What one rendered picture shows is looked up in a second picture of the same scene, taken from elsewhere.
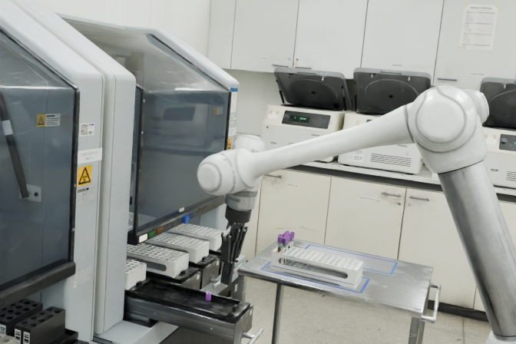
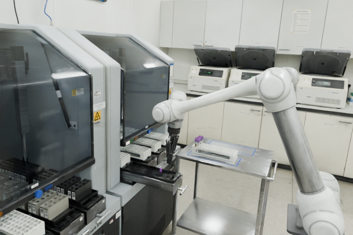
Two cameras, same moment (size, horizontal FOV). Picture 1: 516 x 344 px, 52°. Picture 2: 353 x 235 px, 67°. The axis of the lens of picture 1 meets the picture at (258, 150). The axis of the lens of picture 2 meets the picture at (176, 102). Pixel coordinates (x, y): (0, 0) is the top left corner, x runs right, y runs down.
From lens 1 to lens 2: 0.10 m
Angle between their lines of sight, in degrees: 5
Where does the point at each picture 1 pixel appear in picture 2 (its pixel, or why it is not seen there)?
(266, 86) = (190, 55)
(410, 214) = (265, 120)
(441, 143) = (272, 98)
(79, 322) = (98, 185)
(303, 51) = (208, 37)
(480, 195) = (292, 124)
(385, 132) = (246, 89)
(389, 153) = not seen: hidden behind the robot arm
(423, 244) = (271, 135)
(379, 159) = not seen: hidden behind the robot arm
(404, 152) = not seen: hidden behind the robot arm
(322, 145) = (214, 97)
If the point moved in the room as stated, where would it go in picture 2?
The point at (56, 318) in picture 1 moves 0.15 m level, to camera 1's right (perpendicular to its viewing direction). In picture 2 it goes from (87, 184) to (117, 187)
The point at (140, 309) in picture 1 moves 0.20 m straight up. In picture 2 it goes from (128, 177) to (128, 145)
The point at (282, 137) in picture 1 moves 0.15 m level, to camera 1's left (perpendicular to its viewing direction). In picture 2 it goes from (199, 82) to (188, 81)
